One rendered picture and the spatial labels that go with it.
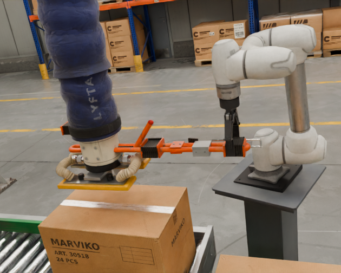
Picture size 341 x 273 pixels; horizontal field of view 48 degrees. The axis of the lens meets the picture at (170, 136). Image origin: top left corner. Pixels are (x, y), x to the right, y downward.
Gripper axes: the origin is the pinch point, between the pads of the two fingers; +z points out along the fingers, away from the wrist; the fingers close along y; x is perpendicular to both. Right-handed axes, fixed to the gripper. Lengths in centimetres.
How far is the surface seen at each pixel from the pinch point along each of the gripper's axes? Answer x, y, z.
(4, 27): -818, -833, -7
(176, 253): -29, 8, 50
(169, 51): -307, -828, 106
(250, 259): 1, -16, 70
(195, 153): -14.8, 4.1, 1.6
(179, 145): -21.5, 2.3, -1.2
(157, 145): -30.1, 5.2, -2.6
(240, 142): 3.2, 1.7, -2.2
